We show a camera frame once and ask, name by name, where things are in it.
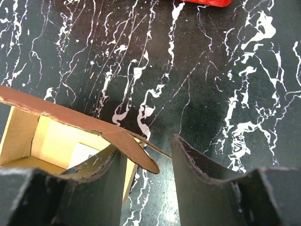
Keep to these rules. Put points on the white card with stamp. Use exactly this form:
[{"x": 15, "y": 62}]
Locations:
[{"x": 81, "y": 153}]

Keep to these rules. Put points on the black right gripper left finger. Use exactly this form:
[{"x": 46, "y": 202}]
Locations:
[{"x": 89, "y": 194}]

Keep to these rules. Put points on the red plastic shopping basket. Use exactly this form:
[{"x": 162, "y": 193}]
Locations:
[{"x": 216, "y": 3}]

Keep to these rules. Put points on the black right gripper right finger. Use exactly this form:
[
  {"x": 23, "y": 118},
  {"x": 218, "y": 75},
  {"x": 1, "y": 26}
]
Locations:
[{"x": 210, "y": 194}]

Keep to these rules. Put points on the brown cardboard box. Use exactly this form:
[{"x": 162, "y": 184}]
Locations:
[{"x": 42, "y": 134}]

